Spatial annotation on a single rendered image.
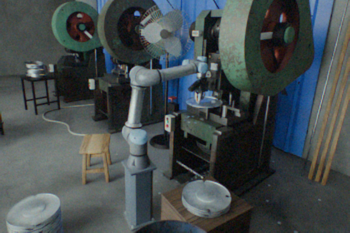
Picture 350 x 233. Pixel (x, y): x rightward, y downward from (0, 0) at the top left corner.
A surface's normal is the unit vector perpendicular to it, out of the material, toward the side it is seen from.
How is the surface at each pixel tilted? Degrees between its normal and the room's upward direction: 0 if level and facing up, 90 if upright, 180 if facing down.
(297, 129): 90
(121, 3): 90
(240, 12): 73
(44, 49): 90
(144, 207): 90
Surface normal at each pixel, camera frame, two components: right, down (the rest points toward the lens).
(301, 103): -0.76, 0.15
